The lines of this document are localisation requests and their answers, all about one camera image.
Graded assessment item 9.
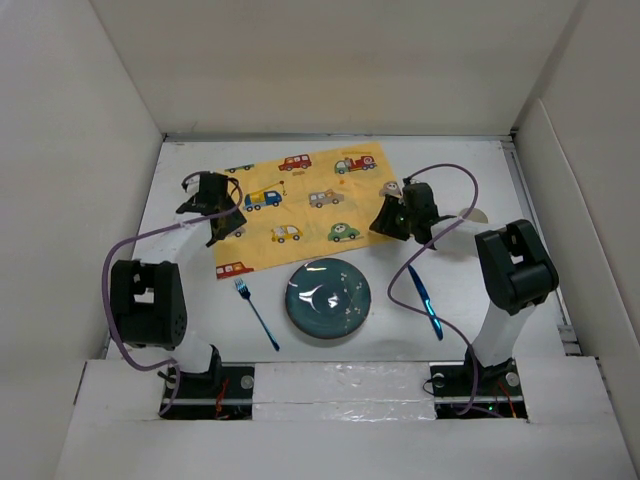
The purple cable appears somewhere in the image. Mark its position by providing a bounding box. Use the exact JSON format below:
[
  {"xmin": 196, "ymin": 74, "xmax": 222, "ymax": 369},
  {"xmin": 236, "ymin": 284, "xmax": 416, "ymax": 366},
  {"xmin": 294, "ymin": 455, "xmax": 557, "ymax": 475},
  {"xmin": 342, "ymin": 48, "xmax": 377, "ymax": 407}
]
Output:
[
  {"xmin": 387, "ymin": 163, "xmax": 482, "ymax": 416},
  {"xmin": 101, "ymin": 170, "xmax": 245, "ymax": 416}
]

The blue metal knife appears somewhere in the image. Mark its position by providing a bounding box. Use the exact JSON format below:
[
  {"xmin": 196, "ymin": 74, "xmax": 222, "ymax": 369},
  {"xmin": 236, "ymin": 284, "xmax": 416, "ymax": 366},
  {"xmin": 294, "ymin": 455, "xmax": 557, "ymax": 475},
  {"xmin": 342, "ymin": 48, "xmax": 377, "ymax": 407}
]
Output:
[{"xmin": 407, "ymin": 265, "xmax": 444, "ymax": 341}]

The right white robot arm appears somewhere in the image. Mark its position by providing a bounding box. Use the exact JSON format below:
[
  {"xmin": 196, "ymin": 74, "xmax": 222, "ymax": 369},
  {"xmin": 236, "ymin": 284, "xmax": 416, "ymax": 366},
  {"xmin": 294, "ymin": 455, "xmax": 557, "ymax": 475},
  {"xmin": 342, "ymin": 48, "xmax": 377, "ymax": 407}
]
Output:
[{"xmin": 370, "ymin": 183, "xmax": 559, "ymax": 394}]

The blue metal fork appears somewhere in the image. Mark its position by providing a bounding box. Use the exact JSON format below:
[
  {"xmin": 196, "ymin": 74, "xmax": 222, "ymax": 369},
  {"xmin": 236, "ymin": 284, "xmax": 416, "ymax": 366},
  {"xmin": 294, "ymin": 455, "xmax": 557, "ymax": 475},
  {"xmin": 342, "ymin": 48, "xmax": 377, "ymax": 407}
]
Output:
[{"xmin": 234, "ymin": 278, "xmax": 280, "ymax": 352}]

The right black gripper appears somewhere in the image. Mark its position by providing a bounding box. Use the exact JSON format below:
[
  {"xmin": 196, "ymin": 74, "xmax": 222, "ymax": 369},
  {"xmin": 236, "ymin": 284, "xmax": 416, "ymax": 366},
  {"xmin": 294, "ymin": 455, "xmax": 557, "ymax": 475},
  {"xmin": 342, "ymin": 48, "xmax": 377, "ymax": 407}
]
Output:
[{"xmin": 368, "ymin": 195, "xmax": 417, "ymax": 241}]

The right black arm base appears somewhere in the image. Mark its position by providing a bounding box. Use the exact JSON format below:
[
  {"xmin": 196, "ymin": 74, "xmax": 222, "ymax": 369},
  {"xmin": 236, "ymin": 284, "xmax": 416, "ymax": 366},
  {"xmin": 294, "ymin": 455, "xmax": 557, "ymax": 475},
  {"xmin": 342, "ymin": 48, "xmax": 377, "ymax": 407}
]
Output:
[{"xmin": 422, "ymin": 358, "xmax": 528, "ymax": 420}]

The yellow car print cloth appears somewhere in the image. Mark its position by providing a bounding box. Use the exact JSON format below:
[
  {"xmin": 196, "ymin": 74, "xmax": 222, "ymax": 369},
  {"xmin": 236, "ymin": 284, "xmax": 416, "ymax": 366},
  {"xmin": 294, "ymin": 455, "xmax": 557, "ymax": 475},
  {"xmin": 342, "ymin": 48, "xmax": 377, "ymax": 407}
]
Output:
[{"xmin": 213, "ymin": 142, "xmax": 399, "ymax": 279}]

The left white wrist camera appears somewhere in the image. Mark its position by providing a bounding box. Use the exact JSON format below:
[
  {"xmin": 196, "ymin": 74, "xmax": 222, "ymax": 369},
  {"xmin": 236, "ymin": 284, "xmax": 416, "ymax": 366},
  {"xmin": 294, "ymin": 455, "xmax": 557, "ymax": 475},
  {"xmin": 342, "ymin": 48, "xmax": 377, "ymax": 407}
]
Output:
[{"xmin": 181, "ymin": 172, "xmax": 201, "ymax": 193}]

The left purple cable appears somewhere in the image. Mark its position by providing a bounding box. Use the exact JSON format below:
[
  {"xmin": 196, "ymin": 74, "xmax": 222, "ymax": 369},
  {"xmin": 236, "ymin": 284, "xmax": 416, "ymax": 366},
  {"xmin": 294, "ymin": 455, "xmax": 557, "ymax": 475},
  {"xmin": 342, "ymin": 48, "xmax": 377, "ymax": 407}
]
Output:
[{"xmin": 101, "ymin": 170, "xmax": 245, "ymax": 416}]

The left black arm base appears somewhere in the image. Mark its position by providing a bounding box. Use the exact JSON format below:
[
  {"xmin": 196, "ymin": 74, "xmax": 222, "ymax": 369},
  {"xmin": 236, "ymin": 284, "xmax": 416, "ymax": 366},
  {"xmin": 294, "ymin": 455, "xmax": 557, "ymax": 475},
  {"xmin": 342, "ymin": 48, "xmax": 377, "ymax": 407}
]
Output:
[{"xmin": 159, "ymin": 363, "xmax": 255, "ymax": 421}]

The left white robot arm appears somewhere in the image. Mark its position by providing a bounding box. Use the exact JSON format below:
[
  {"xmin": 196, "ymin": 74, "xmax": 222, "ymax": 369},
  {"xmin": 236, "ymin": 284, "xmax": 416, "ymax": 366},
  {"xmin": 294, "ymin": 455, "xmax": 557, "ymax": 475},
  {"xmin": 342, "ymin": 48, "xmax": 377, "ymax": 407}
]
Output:
[{"xmin": 101, "ymin": 171, "xmax": 246, "ymax": 397}]

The teal ceramic plate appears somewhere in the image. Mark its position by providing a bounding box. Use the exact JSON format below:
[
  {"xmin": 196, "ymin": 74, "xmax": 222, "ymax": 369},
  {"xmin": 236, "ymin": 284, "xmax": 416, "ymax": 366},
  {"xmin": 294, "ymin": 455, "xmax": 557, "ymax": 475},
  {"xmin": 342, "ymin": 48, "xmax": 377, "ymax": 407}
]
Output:
[{"xmin": 284, "ymin": 258, "xmax": 372, "ymax": 341}]

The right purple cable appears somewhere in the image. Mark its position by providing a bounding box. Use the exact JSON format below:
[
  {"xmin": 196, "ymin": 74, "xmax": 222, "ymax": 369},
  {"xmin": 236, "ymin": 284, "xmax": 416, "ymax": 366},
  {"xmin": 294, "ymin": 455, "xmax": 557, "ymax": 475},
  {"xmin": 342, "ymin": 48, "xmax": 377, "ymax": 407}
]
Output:
[{"xmin": 387, "ymin": 163, "xmax": 482, "ymax": 416}]

